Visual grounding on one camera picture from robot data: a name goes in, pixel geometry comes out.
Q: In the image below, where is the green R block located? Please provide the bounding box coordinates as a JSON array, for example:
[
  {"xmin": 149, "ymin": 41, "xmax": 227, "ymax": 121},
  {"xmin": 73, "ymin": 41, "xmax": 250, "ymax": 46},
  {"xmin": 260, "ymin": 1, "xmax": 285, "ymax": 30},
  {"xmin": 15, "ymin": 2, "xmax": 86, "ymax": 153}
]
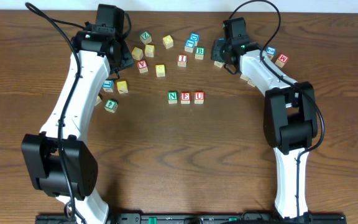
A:
[{"xmin": 214, "ymin": 61, "xmax": 224, "ymax": 68}]

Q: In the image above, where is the red U block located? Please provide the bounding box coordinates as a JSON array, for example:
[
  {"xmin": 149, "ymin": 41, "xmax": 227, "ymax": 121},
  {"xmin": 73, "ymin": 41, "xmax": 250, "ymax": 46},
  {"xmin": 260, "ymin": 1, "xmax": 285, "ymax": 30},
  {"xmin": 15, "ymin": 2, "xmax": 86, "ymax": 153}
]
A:
[{"xmin": 194, "ymin": 91, "xmax": 204, "ymax": 104}]

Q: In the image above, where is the green N block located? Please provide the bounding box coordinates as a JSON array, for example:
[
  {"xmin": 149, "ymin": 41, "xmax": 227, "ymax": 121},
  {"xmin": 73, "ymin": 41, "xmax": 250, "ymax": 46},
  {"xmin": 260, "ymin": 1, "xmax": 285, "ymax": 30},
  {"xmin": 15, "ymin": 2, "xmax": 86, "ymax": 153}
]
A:
[{"xmin": 168, "ymin": 91, "xmax": 178, "ymax": 104}]

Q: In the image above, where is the red E block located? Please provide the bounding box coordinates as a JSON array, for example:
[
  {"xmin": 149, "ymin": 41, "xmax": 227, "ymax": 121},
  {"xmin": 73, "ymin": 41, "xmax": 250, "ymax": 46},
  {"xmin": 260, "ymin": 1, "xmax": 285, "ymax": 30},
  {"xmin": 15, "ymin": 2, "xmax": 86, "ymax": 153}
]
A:
[{"xmin": 180, "ymin": 92, "xmax": 191, "ymax": 104}]

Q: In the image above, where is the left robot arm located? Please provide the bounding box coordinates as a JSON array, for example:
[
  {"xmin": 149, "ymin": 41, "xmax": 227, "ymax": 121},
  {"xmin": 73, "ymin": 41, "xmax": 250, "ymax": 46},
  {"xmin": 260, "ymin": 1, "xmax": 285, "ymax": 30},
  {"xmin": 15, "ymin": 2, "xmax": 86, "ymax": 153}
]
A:
[{"xmin": 21, "ymin": 4, "xmax": 134, "ymax": 223}]

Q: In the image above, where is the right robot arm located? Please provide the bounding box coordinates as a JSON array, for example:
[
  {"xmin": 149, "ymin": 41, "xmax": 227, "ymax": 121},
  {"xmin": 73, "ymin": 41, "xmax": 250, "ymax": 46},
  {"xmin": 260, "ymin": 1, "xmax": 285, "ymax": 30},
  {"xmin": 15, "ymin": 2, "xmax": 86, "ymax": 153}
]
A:
[{"xmin": 211, "ymin": 17, "xmax": 318, "ymax": 222}]

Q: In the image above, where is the yellow C block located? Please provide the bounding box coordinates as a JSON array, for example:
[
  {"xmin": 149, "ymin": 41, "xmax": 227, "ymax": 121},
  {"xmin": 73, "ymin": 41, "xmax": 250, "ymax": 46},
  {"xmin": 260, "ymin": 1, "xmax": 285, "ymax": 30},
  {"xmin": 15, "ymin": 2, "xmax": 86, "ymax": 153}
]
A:
[{"xmin": 131, "ymin": 47, "xmax": 144, "ymax": 61}]

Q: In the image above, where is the red A block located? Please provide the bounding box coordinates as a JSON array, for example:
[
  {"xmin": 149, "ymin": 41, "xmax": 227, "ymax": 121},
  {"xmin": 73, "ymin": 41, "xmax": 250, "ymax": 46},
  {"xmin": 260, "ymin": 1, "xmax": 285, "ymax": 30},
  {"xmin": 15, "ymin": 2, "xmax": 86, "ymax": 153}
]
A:
[{"xmin": 137, "ymin": 60, "xmax": 149, "ymax": 73}]

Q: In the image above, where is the green B block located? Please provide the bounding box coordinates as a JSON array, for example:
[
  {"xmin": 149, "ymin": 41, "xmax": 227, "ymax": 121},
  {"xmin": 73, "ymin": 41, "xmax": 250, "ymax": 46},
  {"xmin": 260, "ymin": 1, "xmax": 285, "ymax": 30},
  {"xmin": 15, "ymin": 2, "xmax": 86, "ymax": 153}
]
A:
[{"xmin": 195, "ymin": 47, "xmax": 205, "ymax": 60}]

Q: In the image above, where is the yellow S block upper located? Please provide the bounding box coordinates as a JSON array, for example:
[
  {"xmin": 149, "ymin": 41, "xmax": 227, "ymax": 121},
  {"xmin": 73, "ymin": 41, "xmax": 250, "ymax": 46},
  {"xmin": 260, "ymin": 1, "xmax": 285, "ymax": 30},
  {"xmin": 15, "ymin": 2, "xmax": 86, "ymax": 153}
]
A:
[{"xmin": 145, "ymin": 44, "xmax": 155, "ymax": 58}]

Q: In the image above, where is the yellow s block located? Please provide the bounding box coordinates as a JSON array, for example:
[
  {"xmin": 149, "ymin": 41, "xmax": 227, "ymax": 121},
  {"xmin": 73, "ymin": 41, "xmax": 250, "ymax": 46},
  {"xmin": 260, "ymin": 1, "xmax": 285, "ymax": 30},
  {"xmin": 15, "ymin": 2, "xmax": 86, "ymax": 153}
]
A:
[
  {"xmin": 155, "ymin": 64, "xmax": 166, "ymax": 77},
  {"xmin": 145, "ymin": 44, "xmax": 155, "ymax": 58}
]

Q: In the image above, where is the green Z block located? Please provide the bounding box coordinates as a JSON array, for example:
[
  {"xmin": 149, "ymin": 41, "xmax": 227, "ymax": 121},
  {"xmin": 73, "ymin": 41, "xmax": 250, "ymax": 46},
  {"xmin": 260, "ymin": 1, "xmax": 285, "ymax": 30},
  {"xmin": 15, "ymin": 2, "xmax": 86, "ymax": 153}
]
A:
[{"xmin": 140, "ymin": 30, "xmax": 152, "ymax": 45}]

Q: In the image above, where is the yellow K block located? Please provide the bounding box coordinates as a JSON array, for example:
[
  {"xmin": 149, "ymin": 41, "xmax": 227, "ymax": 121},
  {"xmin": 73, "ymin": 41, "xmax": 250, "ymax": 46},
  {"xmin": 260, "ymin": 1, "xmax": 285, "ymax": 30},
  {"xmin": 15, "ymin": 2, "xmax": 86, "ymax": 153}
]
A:
[{"xmin": 116, "ymin": 80, "xmax": 129, "ymax": 94}]

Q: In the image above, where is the blue P block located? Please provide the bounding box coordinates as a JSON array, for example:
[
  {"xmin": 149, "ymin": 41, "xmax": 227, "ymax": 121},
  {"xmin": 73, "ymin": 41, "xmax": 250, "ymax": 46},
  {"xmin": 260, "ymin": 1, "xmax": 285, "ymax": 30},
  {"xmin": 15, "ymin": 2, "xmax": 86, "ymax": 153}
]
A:
[{"xmin": 240, "ymin": 74, "xmax": 249, "ymax": 82}]

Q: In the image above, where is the blue D block upper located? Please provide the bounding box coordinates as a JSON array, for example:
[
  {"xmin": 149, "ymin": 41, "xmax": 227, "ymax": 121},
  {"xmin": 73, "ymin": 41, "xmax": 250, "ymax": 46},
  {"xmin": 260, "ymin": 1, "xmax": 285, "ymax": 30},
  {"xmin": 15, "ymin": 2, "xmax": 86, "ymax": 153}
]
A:
[{"xmin": 189, "ymin": 32, "xmax": 200, "ymax": 46}]

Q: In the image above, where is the blue L block upper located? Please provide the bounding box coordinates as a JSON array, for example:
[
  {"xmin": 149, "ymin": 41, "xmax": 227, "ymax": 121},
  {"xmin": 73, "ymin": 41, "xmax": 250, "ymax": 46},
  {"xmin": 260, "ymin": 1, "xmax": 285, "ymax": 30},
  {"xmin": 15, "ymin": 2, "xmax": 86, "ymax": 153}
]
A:
[{"xmin": 184, "ymin": 39, "xmax": 195, "ymax": 53}]

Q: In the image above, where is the yellow S block lower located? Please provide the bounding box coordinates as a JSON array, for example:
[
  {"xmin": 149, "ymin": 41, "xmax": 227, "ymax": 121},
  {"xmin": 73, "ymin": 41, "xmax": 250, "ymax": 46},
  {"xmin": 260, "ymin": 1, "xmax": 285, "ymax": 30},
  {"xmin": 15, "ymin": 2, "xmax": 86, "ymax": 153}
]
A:
[{"xmin": 155, "ymin": 64, "xmax": 166, "ymax": 77}]

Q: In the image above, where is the red I block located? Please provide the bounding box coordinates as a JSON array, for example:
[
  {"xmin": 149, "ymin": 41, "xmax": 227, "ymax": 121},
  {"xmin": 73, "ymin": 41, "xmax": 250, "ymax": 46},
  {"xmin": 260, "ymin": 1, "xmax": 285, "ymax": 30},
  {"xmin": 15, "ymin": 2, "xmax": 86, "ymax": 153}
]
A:
[{"xmin": 177, "ymin": 54, "xmax": 188, "ymax": 67}]

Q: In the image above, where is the yellow O block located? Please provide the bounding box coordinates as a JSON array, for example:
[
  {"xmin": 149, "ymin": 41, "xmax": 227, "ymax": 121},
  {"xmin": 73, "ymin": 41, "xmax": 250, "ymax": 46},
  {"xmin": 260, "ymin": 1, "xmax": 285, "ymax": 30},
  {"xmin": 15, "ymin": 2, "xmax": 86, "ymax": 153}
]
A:
[{"xmin": 163, "ymin": 35, "xmax": 174, "ymax": 49}]

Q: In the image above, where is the blue 2 block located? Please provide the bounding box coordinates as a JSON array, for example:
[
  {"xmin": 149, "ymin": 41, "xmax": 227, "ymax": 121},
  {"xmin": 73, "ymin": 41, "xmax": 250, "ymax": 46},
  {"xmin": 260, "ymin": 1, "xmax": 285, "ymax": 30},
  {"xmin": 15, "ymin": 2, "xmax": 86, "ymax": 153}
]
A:
[{"xmin": 265, "ymin": 46, "xmax": 276, "ymax": 60}]

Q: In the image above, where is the green 4 block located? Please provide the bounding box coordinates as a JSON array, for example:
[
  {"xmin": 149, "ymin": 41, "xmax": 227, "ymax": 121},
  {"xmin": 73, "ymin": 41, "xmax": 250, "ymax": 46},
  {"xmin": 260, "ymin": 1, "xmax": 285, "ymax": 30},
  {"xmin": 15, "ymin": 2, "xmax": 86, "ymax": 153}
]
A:
[{"xmin": 104, "ymin": 99, "xmax": 118, "ymax": 113}]

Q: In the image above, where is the yellow G block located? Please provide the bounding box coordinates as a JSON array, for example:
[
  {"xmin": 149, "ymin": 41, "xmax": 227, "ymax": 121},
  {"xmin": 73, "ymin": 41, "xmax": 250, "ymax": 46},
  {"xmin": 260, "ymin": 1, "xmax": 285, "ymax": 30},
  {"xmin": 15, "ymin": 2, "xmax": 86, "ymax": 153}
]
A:
[{"xmin": 94, "ymin": 95, "xmax": 102, "ymax": 106}]

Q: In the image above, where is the red M block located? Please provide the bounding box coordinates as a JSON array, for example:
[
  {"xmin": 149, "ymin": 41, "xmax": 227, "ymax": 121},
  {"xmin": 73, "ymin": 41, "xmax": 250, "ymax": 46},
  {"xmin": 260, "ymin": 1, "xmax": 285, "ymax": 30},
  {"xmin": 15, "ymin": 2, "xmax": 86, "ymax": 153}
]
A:
[{"xmin": 275, "ymin": 54, "xmax": 289, "ymax": 68}]

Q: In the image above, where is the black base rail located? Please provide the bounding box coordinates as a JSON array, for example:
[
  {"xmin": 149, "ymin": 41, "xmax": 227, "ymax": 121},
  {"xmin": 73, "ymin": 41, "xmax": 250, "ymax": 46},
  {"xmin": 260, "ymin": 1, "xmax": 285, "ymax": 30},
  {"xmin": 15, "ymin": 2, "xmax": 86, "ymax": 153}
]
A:
[{"xmin": 35, "ymin": 212, "xmax": 347, "ymax": 224}]

